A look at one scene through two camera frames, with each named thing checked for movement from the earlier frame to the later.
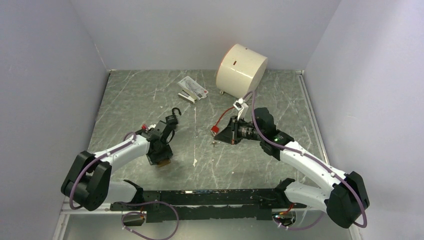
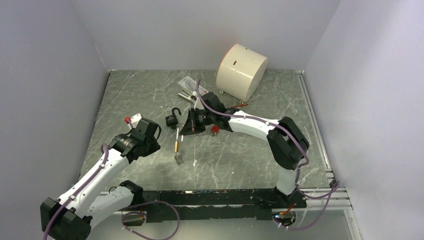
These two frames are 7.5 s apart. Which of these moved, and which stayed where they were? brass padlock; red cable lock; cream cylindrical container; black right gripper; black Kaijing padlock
Moved: black right gripper; brass padlock
Stayed: cream cylindrical container; red cable lock; black Kaijing padlock
